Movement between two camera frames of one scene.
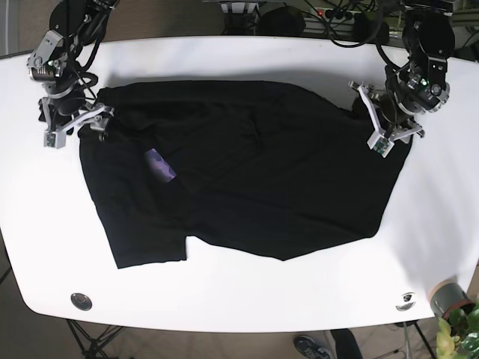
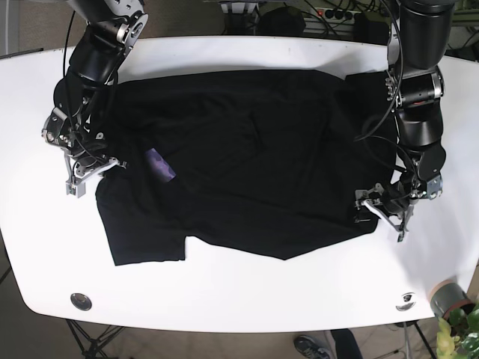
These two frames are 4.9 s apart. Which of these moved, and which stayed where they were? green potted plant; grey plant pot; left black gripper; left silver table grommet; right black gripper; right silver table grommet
Moved: right black gripper; left black gripper
Stayed: green potted plant; left silver table grommet; right silver table grommet; grey plant pot
